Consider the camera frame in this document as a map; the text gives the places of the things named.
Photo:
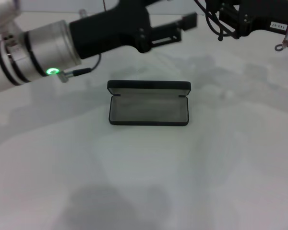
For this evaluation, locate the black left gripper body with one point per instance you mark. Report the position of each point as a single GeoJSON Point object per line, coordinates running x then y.
{"type": "Point", "coordinates": [110, 31]}

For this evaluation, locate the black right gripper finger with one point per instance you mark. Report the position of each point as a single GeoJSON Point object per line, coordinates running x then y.
{"type": "Point", "coordinates": [230, 16]}
{"type": "Point", "coordinates": [189, 21]}

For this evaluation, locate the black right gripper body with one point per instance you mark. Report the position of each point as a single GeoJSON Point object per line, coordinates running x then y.
{"type": "Point", "coordinates": [261, 14]}

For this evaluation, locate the black glasses case grey lining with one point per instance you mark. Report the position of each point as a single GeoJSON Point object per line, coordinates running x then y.
{"type": "Point", "coordinates": [146, 84]}

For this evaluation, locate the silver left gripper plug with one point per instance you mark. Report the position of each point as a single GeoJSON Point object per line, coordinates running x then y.
{"type": "Point", "coordinates": [82, 13]}

